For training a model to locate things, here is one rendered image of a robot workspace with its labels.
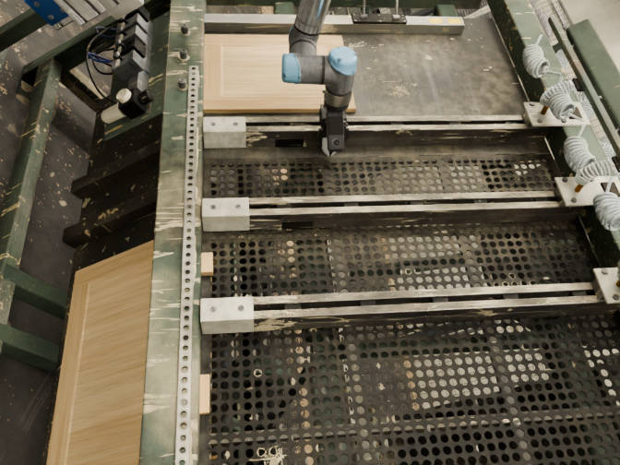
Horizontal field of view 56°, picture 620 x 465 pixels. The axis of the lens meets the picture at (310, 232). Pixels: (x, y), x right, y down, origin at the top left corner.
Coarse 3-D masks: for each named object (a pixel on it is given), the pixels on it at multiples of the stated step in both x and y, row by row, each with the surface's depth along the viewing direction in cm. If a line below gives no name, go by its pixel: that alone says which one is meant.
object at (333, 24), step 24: (216, 24) 207; (240, 24) 208; (264, 24) 209; (288, 24) 210; (336, 24) 212; (360, 24) 213; (384, 24) 214; (408, 24) 215; (432, 24) 216; (456, 24) 217
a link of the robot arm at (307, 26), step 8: (304, 0) 151; (312, 0) 149; (320, 0) 149; (328, 0) 150; (304, 8) 152; (312, 8) 151; (320, 8) 151; (296, 16) 156; (304, 16) 153; (312, 16) 152; (320, 16) 153; (296, 24) 156; (304, 24) 154; (312, 24) 154; (320, 24) 155; (296, 32) 157; (304, 32) 156; (312, 32) 156; (288, 40) 163; (296, 40) 157; (304, 40) 156; (312, 40) 158
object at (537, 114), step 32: (544, 96) 179; (224, 128) 173; (256, 128) 174; (288, 128) 175; (352, 128) 178; (384, 128) 179; (416, 128) 180; (448, 128) 181; (480, 128) 182; (512, 128) 183; (544, 128) 185
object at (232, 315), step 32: (480, 288) 149; (512, 288) 150; (544, 288) 151; (576, 288) 151; (608, 288) 148; (224, 320) 138; (256, 320) 140; (288, 320) 142; (320, 320) 143; (352, 320) 145; (384, 320) 147; (416, 320) 148; (448, 320) 150
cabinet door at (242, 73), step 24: (216, 48) 202; (240, 48) 203; (264, 48) 204; (288, 48) 205; (216, 72) 195; (240, 72) 196; (264, 72) 197; (216, 96) 188; (240, 96) 189; (264, 96) 190; (288, 96) 191; (312, 96) 192
